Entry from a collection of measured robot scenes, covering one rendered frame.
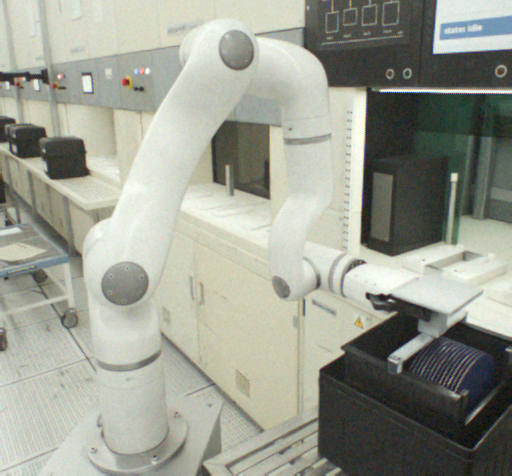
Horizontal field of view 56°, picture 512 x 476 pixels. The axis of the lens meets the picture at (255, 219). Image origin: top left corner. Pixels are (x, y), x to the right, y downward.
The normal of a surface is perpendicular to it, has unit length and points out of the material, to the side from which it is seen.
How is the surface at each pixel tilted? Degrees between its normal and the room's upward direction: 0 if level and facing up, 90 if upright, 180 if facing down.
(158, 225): 75
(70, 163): 92
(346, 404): 90
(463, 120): 90
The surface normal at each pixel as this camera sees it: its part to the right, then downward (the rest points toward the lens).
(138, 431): 0.34, 0.25
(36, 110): 0.57, 0.22
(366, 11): -0.82, 0.17
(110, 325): -0.18, -0.70
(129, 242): 0.42, -0.25
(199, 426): -0.02, -0.96
